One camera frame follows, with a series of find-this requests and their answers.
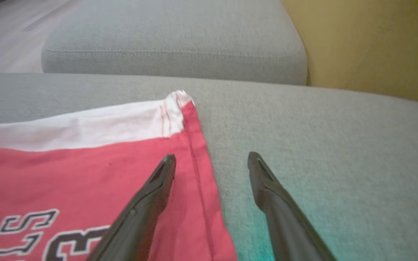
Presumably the grey stitched sofa cushion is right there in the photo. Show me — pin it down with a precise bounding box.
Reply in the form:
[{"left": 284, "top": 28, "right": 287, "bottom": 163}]
[{"left": 41, "top": 0, "right": 308, "bottom": 86}]

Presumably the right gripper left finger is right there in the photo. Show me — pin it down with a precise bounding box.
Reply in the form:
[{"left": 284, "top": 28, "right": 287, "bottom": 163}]
[{"left": 86, "top": 153, "right": 177, "bottom": 261}]

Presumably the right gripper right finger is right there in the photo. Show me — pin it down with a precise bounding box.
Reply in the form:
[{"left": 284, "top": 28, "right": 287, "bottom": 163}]
[{"left": 247, "top": 152, "right": 337, "bottom": 261}]

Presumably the large grey sofa seat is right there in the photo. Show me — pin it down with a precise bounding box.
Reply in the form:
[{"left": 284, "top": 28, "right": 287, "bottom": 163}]
[{"left": 0, "top": 72, "right": 418, "bottom": 261}]

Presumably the red white basketball jersey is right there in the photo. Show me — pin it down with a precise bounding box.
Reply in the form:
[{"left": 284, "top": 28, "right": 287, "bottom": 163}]
[{"left": 0, "top": 90, "right": 238, "bottom": 261}]

